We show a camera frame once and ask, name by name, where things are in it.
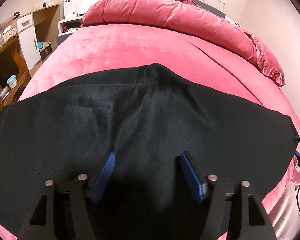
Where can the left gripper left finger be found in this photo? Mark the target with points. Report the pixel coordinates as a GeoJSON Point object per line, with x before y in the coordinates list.
{"type": "Point", "coordinates": [64, 209]}

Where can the white wooden cabinet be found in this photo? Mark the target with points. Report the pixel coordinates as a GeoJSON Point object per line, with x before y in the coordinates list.
{"type": "Point", "coordinates": [40, 25]}

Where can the brown wooden desk shelf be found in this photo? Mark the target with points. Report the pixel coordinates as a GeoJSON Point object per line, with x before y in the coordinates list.
{"type": "Point", "coordinates": [12, 63]}

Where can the red folded duvet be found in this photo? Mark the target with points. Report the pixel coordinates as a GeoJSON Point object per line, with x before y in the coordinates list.
{"type": "Point", "coordinates": [187, 17]}

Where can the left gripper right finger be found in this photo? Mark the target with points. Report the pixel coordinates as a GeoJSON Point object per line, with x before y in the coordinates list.
{"type": "Point", "coordinates": [232, 205]}

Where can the light blue cup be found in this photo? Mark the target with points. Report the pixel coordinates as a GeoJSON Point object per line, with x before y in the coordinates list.
{"type": "Point", "coordinates": [12, 81]}

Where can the white floral nightstand board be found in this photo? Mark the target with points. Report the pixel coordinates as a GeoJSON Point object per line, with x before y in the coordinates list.
{"type": "Point", "coordinates": [74, 8]}

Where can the pink bed with cover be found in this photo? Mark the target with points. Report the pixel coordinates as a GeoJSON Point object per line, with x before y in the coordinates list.
{"type": "Point", "coordinates": [100, 48]}

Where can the black pants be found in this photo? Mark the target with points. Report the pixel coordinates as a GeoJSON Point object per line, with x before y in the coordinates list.
{"type": "Point", "coordinates": [148, 116]}

